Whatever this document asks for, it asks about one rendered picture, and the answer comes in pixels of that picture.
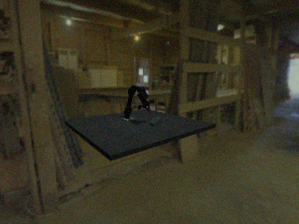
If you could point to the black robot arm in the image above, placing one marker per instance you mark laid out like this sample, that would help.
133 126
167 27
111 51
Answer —
141 94

